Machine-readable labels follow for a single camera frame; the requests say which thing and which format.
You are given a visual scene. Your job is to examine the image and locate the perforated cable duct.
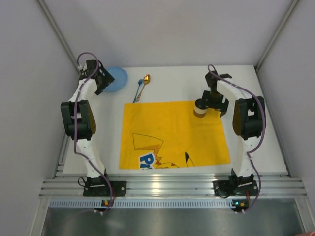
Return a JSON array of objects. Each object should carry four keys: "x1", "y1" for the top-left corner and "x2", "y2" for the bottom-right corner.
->
[{"x1": 49, "y1": 199, "x2": 248, "y2": 209}]

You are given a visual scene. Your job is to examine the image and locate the gold metal spoon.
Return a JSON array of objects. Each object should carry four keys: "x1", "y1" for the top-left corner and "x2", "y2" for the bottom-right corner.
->
[{"x1": 136, "y1": 74, "x2": 151, "y2": 102}]

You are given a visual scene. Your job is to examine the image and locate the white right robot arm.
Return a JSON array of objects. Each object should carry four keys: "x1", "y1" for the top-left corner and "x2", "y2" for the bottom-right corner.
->
[{"x1": 193, "y1": 65, "x2": 266, "y2": 188}]

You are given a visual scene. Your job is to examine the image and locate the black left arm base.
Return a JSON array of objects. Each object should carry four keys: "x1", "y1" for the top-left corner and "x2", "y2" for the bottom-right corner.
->
[{"x1": 83, "y1": 176, "x2": 127, "y2": 197}]

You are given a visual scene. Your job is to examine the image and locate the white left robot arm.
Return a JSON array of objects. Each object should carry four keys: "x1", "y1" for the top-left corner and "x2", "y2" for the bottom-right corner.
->
[{"x1": 61, "y1": 59, "x2": 114, "y2": 189}]

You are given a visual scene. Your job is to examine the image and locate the aluminium mounting rail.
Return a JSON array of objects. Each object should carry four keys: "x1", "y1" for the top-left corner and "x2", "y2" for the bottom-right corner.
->
[{"x1": 39, "y1": 174, "x2": 307, "y2": 198}]

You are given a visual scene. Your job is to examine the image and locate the blue handled fork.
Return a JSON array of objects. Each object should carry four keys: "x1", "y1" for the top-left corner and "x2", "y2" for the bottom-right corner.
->
[{"x1": 133, "y1": 79, "x2": 143, "y2": 103}]

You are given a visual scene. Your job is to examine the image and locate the brown and white metal cup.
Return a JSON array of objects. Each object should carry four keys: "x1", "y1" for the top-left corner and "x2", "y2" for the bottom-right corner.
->
[{"x1": 193, "y1": 106, "x2": 207, "y2": 118}]

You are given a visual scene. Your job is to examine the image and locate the yellow Pikachu cloth placemat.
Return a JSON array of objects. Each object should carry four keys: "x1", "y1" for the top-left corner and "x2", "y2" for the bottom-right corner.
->
[{"x1": 120, "y1": 101, "x2": 231, "y2": 170}]

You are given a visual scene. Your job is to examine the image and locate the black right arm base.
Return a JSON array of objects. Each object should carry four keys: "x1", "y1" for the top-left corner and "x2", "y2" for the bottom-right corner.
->
[{"x1": 213, "y1": 180, "x2": 258, "y2": 198}]

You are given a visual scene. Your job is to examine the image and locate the blue round plate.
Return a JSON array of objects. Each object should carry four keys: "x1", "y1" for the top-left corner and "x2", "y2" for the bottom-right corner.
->
[{"x1": 103, "y1": 66, "x2": 128, "y2": 92}]

